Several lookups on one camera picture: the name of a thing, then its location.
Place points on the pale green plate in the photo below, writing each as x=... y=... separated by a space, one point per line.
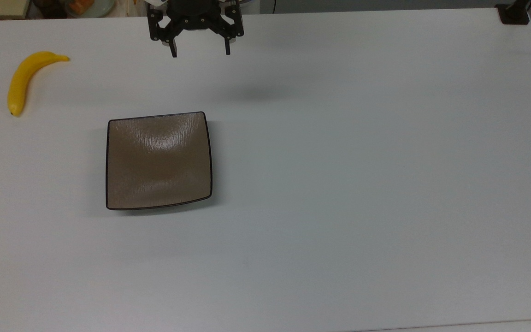
x=102 y=9

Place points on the orange fruit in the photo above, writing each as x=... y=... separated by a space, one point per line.
x=81 y=5

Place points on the yellow banana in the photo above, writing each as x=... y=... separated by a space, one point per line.
x=19 y=83

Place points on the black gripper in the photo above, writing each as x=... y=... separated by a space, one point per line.
x=196 y=16

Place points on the brown square ceramic plate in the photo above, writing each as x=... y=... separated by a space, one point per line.
x=159 y=161

